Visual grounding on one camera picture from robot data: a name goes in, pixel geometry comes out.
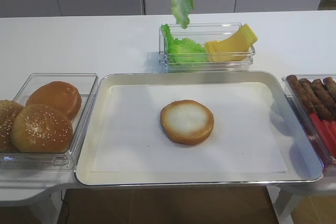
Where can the clear lettuce cheese container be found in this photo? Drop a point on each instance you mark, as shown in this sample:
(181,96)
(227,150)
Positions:
(203,33)

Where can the flat yellow cheese slices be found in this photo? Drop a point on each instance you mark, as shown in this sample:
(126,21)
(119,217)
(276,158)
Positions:
(212,48)

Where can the upright yellow cheese slice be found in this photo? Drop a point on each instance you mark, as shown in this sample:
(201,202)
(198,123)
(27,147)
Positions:
(240,41)

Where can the bottom bun half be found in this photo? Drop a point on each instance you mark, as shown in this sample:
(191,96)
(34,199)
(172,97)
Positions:
(187,122)

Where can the silver metal tray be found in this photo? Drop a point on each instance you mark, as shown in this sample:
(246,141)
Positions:
(256,139)

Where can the plain brown bun top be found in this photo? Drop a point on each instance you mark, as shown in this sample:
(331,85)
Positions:
(59,95)

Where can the brown meat patty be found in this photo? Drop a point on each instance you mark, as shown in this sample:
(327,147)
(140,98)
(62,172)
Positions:
(324,96)
(318,105)
(300,93)
(331,86)

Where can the clear bun container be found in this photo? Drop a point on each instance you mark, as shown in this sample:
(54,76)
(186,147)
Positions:
(87,85)

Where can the front sesame bun top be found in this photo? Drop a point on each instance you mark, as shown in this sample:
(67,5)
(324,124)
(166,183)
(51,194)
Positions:
(41,129)

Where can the sesame bun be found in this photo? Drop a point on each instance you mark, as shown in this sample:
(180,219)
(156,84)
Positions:
(41,129)
(9,111)

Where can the clear meat container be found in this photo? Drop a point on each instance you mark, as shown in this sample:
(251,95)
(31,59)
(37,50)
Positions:
(311,131)

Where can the left sesame bun top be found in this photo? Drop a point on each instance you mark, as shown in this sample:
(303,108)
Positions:
(9,111)

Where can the red tomato slices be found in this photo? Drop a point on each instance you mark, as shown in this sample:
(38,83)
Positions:
(326,136)

